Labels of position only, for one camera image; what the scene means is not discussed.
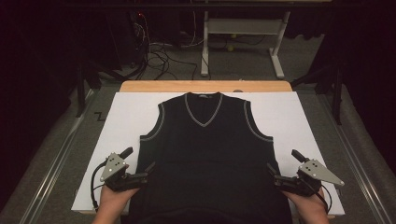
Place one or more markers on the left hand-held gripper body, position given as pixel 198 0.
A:
pixel 114 168

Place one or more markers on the metal floor rail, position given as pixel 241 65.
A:
pixel 56 168
pixel 358 161

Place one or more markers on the white paper sheet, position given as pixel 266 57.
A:
pixel 280 115

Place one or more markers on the black knit vest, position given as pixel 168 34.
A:
pixel 205 155

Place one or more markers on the person's right hand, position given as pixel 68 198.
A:
pixel 311 205

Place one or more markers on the yellow tennis ball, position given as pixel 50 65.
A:
pixel 230 48
pixel 233 36

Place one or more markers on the person's left hand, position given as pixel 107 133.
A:
pixel 113 200

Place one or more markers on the white metal desk frame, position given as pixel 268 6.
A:
pixel 243 26

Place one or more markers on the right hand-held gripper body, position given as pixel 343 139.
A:
pixel 313 172

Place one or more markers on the black metal stand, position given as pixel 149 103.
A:
pixel 81 90
pixel 336 93

